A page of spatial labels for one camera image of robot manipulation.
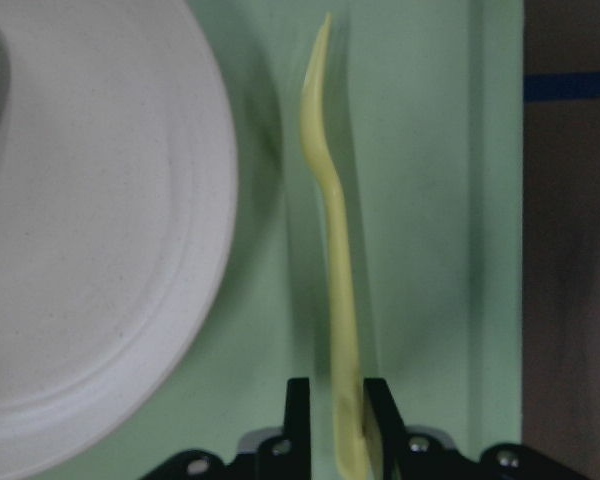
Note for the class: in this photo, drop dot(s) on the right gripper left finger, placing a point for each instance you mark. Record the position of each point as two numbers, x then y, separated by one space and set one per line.
287 455

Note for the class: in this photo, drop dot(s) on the cream round plate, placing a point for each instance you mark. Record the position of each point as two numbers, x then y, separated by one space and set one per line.
118 193

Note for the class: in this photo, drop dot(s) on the light green tray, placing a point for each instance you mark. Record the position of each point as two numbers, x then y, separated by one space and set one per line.
423 112

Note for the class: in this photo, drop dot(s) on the yellow plastic fork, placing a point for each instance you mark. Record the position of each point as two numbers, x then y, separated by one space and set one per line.
345 370

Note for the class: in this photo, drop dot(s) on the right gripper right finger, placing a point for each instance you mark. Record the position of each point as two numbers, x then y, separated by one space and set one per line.
385 432

